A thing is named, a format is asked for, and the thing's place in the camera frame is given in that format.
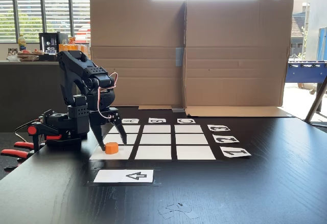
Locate number 1 paper sheet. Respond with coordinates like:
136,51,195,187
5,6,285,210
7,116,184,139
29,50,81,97
219,146,252,159

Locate wooden fruit tray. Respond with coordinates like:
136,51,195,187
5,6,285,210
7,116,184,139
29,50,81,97
16,49,44,62

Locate round orange token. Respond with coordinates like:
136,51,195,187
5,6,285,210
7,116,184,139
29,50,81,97
105,142,119,155

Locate white arrow paper sheet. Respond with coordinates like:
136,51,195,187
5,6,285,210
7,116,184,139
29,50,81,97
93,169,154,183

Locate white nine-square grid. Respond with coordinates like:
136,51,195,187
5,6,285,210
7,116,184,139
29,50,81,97
88,124,223,161

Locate clear tape scraps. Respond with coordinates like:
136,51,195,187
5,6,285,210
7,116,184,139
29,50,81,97
157,202,200,220

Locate black glass-door cabinet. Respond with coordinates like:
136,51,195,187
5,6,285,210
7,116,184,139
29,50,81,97
38,32,68,61

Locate dark counter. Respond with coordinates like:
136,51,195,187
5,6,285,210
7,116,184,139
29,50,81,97
0,60,90,132

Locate brown cardboard panel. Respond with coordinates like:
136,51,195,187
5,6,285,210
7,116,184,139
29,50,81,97
89,0,187,110
183,0,294,118

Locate number 3 paper sheet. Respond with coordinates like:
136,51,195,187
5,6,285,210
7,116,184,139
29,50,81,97
207,124,230,132

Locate red white servo wire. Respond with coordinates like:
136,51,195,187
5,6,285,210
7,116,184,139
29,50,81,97
98,72,119,119

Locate black power cable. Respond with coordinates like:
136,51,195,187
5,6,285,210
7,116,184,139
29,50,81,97
14,118,43,143

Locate blue foosball table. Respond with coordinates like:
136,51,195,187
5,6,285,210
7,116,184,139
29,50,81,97
285,59,327,96

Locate number 2 paper sheet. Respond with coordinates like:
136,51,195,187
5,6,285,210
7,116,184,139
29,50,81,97
212,135,240,144

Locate yellow drink bottle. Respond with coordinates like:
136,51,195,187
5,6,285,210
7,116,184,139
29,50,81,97
17,34,28,51

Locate red black bar clamp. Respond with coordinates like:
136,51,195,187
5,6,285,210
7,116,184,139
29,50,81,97
27,125,63,155

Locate slanted metal leg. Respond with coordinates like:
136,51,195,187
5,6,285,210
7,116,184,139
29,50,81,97
305,77,327,126

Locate red handled clamp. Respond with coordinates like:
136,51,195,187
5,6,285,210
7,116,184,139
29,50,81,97
0,141,35,172

